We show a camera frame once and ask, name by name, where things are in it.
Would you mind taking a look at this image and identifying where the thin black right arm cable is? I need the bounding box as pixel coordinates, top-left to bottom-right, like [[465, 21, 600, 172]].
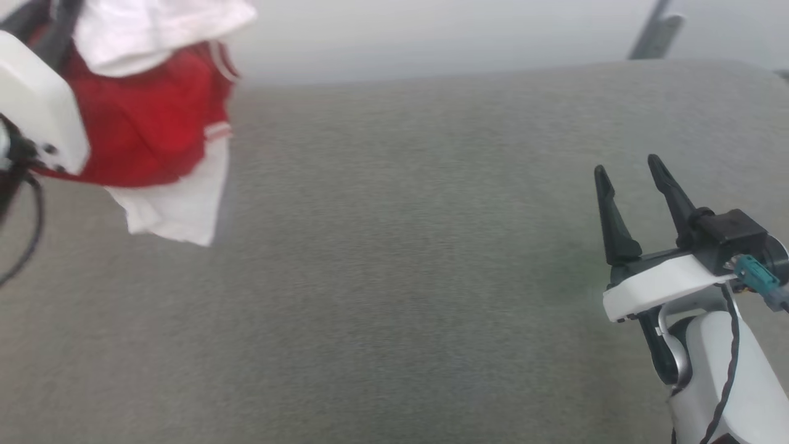
[[700, 282, 742, 444]]

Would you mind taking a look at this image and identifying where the teal right cable connector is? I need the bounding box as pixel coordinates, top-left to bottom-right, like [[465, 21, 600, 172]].
[[732, 254, 789, 312]]

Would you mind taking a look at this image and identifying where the grey fabric sofa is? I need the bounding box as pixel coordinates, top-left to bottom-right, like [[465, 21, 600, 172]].
[[0, 59, 789, 444]]

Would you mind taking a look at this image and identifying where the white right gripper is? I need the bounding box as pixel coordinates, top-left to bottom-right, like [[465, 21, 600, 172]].
[[594, 154, 738, 323]]

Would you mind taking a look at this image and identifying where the red and white basketball jersey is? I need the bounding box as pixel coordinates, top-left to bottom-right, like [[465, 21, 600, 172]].
[[31, 0, 258, 247]]

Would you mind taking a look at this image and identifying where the grey slanted pole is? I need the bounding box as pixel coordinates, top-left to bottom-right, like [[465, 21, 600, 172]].
[[628, 0, 685, 60]]

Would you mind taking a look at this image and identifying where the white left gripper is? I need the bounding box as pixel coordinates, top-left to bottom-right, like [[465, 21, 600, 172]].
[[0, 0, 91, 176]]

